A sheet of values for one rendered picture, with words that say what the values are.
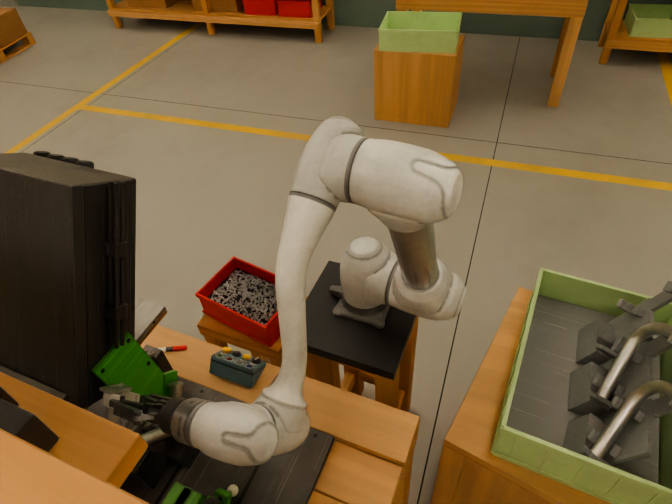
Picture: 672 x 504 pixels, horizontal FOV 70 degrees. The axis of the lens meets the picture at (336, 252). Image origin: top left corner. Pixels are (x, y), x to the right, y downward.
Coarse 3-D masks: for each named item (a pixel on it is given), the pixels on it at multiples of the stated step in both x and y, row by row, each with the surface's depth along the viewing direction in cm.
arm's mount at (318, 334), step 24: (336, 264) 177; (312, 312) 162; (312, 336) 155; (336, 336) 154; (360, 336) 154; (384, 336) 153; (408, 336) 154; (336, 360) 152; (360, 360) 147; (384, 360) 147
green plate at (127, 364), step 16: (128, 336) 113; (112, 352) 109; (128, 352) 113; (144, 352) 117; (96, 368) 106; (112, 368) 109; (128, 368) 113; (144, 368) 117; (112, 384) 109; (128, 384) 113; (144, 384) 117; (160, 384) 121
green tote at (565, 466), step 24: (552, 288) 163; (576, 288) 158; (600, 288) 154; (528, 312) 157; (624, 312) 156; (504, 408) 136; (504, 432) 123; (504, 456) 131; (528, 456) 126; (552, 456) 121; (576, 456) 116; (576, 480) 123; (600, 480) 119; (624, 480) 114; (648, 480) 111
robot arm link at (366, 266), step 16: (368, 240) 146; (352, 256) 143; (368, 256) 141; (384, 256) 143; (352, 272) 144; (368, 272) 142; (384, 272) 142; (352, 288) 148; (368, 288) 145; (384, 288) 143; (352, 304) 155; (368, 304) 152
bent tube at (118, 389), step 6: (120, 384) 110; (102, 390) 106; (108, 390) 105; (114, 390) 105; (120, 390) 107; (126, 390) 108; (108, 408) 106; (108, 414) 106; (114, 420) 107; (150, 432) 116; (156, 432) 117; (162, 432) 118; (144, 438) 114; (150, 438) 115; (156, 438) 117; (162, 438) 118
